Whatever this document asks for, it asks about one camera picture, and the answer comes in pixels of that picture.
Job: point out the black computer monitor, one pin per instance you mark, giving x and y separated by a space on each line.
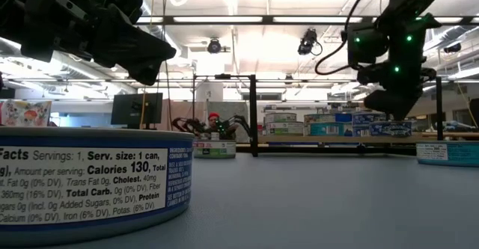
129 108

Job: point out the black dome fixture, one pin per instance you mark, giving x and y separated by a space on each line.
453 48

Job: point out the wooden shelf board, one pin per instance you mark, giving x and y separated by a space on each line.
299 140

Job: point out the blue storage bins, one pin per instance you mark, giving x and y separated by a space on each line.
343 117

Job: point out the dark blue label tuna can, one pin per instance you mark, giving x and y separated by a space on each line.
360 131
361 119
93 185

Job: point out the floral patterned box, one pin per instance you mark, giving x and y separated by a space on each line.
24 112

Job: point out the person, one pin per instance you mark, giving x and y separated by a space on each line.
214 123

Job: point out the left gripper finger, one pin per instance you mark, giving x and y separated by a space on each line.
131 64
142 41

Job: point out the black hanging camera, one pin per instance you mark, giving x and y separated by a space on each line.
308 41

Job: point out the blue table mat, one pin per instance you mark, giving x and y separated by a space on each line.
299 204

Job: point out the black metal shelf frame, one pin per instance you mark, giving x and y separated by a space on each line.
253 129

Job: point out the teal yellowfin tuna can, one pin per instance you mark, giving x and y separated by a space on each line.
320 119
322 130
449 153

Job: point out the round black ceiling fixture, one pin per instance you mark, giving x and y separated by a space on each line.
214 46

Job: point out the blue fish print can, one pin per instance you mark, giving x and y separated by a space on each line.
391 129

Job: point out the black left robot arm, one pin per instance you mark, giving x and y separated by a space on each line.
15 6

